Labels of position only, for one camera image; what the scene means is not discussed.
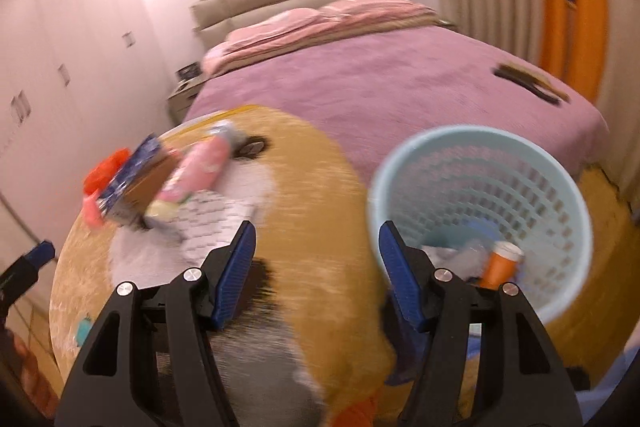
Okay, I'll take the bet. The clear plastic wrapper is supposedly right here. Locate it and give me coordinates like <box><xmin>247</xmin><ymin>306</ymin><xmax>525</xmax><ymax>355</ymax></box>
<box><xmin>420</xmin><ymin>239</ymin><xmax>488</xmax><ymax>280</ymax></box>

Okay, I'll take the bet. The white wardrobe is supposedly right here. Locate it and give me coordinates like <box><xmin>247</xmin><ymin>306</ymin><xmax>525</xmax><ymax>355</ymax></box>
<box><xmin>0</xmin><ymin>0</ymin><xmax>171</xmax><ymax>218</ymax></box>

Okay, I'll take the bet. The pink pillow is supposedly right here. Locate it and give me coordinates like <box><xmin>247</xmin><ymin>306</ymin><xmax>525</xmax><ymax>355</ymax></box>
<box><xmin>227</xmin><ymin>7</ymin><xmax>321</xmax><ymax>42</ymax></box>
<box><xmin>320</xmin><ymin>0</ymin><xmax>436</xmax><ymax>25</ymax></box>

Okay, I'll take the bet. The orange bottle with white cap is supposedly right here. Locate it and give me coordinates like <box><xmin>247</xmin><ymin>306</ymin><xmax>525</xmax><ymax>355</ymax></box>
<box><xmin>480</xmin><ymin>242</ymin><xmax>525</xmax><ymax>290</ymax></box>

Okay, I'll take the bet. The blue printed carton box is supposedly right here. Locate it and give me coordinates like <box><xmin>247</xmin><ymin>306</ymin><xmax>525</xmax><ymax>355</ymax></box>
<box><xmin>97</xmin><ymin>134</ymin><xmax>176</xmax><ymax>224</ymax></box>

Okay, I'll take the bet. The wooden handled brush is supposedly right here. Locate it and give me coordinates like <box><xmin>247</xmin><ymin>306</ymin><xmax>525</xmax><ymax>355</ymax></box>
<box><xmin>505</xmin><ymin>63</ymin><xmax>572</xmax><ymax>102</ymax></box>

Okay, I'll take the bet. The grey nightstand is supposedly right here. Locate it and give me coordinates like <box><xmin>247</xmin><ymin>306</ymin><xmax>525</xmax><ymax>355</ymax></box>
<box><xmin>166</xmin><ymin>74</ymin><xmax>207</xmax><ymax>122</ymax></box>

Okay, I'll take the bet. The bed with purple cover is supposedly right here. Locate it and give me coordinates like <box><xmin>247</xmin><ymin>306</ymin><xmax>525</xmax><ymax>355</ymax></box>
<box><xmin>182</xmin><ymin>27</ymin><xmax>608</xmax><ymax>188</ymax></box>

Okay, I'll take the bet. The light blue plastic basket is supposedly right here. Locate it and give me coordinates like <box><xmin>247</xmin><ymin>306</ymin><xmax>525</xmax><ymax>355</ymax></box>
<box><xmin>367</xmin><ymin>124</ymin><xmax>594</xmax><ymax>325</ymax></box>

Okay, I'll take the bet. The orange red plastic wrapper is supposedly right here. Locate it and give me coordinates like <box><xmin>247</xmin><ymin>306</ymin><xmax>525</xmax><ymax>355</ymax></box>
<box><xmin>82</xmin><ymin>148</ymin><xmax>132</xmax><ymax>198</ymax></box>

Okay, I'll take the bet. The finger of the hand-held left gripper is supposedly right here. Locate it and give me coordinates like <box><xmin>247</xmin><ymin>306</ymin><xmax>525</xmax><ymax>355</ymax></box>
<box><xmin>0</xmin><ymin>241</ymin><xmax>56</xmax><ymax>313</ymax></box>

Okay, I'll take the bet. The folded pink quilt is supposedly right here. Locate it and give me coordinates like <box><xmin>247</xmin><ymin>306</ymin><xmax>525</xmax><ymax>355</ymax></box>
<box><xmin>202</xmin><ymin>14</ymin><xmax>451</xmax><ymax>75</ymax></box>

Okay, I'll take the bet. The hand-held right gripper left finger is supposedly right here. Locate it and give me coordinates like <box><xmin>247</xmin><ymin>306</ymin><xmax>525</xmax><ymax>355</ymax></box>
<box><xmin>54</xmin><ymin>221</ymin><xmax>257</xmax><ymax>427</ymax></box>

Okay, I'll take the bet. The small pink packet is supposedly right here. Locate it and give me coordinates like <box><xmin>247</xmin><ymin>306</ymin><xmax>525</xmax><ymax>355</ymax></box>
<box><xmin>82</xmin><ymin>194</ymin><xmax>108</xmax><ymax>229</ymax></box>

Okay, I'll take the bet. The black hairbrush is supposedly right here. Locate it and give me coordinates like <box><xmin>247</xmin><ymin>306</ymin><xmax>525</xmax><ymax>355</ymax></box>
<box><xmin>492</xmin><ymin>64</ymin><xmax>563</xmax><ymax>106</ymax></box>

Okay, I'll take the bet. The pink tube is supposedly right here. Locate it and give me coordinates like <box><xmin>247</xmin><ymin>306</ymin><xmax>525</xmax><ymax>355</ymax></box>
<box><xmin>160</xmin><ymin>139</ymin><xmax>231</xmax><ymax>202</ymax></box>

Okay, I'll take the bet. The white patterned cloth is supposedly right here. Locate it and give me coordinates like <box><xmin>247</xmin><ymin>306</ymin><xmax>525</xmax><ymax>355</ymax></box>
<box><xmin>177</xmin><ymin>192</ymin><xmax>261</xmax><ymax>263</ymax></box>

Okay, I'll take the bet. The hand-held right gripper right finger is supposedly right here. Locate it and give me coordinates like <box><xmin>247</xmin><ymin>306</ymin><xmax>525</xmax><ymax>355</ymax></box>
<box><xmin>378</xmin><ymin>221</ymin><xmax>585</xmax><ymax>427</ymax></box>

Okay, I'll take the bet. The pale yellow packet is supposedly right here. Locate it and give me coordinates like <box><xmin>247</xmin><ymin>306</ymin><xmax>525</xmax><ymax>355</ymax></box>
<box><xmin>145</xmin><ymin>197</ymin><xmax>188</xmax><ymax>228</ymax></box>

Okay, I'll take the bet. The pale blue tube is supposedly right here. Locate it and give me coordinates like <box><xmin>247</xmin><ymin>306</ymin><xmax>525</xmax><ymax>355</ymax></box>
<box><xmin>207</xmin><ymin>121</ymin><xmax>246</xmax><ymax>148</ymax></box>

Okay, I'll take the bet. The round yellow panda rug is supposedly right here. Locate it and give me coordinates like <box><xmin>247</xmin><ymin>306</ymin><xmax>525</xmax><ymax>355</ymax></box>
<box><xmin>49</xmin><ymin>104</ymin><xmax>416</xmax><ymax>427</ymax></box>

